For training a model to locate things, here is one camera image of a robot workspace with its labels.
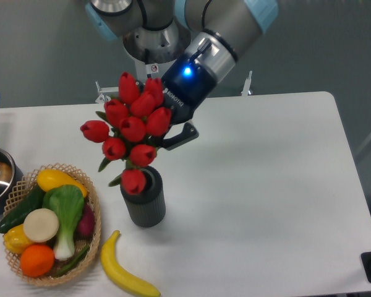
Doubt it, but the purple sweet potato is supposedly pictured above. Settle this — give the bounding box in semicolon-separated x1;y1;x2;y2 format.
76;204;95;237

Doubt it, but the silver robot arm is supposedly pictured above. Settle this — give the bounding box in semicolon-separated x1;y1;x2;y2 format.
85;1;279;150

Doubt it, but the woven wicker basket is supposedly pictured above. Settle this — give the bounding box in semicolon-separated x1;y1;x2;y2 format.
3;163;101;286

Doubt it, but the yellow bell pepper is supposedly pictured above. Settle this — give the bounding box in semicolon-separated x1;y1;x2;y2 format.
3;224;34;254

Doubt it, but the yellow banana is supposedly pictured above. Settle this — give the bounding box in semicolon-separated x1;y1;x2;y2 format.
100;230;161;296

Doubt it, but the green bean pod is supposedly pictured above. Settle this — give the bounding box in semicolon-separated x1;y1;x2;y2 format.
53;246;90;278

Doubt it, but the green bok choy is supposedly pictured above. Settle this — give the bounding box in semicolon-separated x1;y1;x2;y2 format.
43;185;84;260

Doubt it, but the green cucumber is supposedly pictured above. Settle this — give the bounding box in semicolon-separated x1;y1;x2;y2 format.
0;186;45;234

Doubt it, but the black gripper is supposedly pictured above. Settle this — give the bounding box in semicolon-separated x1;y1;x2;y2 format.
161;54;217;150

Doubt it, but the orange fruit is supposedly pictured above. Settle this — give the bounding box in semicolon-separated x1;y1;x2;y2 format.
20;244;54;277

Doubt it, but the red tulip bouquet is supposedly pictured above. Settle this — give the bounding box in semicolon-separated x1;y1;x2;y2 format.
80;72;172;195

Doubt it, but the yellow squash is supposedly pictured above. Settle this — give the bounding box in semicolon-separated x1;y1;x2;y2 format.
36;169;88;198

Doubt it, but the dark grey ribbed vase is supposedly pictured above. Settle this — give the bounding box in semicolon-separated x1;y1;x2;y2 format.
120;166;166;228

